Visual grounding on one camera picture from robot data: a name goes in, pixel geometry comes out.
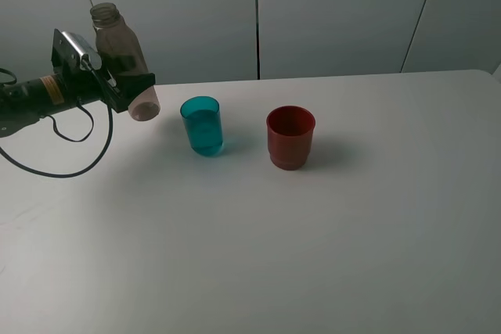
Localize black camera cable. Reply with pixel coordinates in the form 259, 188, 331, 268
0, 60, 118, 178

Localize red plastic cup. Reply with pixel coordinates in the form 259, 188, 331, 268
266, 106, 315, 171

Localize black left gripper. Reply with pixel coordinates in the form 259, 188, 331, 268
51, 29, 156, 112

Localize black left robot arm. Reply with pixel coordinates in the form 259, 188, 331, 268
1, 29, 155, 138

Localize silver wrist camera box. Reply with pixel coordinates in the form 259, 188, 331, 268
62, 31, 103, 70

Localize smoky transparent plastic bottle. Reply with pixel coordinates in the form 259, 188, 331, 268
90, 2, 160, 121

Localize teal transparent plastic cup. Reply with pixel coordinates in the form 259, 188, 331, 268
180, 96, 223, 156

